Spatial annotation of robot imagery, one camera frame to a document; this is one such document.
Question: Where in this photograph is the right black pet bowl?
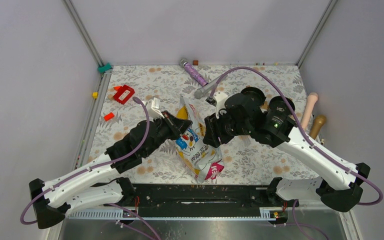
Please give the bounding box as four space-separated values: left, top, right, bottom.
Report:
268 96 295 116

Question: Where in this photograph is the pink microphone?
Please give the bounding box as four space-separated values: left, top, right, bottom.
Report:
300 92 318 130

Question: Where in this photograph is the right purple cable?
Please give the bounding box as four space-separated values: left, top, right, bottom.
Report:
208 66 384 240

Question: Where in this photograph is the purple glitter microphone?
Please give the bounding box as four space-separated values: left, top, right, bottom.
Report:
179 58 208 87

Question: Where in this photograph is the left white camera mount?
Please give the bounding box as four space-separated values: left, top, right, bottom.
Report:
145 97 164 119

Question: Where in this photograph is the cat food bag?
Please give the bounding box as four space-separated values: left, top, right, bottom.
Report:
175 96 225 184

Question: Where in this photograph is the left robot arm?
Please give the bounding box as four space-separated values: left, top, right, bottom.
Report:
29 111 193 229

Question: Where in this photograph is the red toy block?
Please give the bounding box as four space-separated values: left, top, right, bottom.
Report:
113 84 135 105

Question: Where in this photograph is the black pet bowl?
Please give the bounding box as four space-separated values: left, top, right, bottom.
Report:
268 96 295 116
240 86 266 104

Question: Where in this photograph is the floral table mat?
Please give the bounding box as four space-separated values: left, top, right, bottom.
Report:
81 65 316 185

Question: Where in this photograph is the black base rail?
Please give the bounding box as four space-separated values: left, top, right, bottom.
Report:
117 183 294 218

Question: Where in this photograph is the left black pet bowl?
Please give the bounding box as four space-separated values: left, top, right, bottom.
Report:
240 86 266 104

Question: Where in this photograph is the grey microphone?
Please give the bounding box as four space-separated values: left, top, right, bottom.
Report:
193 75 221 99

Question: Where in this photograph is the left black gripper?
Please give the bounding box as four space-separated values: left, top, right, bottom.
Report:
143 110 193 157

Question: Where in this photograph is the gold microphone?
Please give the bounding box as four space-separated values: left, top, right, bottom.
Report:
309 114 327 140

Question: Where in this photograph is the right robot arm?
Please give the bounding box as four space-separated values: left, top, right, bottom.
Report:
203 88 370 213

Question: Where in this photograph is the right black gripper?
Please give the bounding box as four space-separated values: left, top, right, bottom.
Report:
202 106 252 148

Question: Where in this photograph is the teal corner clip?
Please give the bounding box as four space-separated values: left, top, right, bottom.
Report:
97 62 113 74

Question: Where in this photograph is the small orange block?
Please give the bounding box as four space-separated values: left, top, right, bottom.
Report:
103 112 115 122

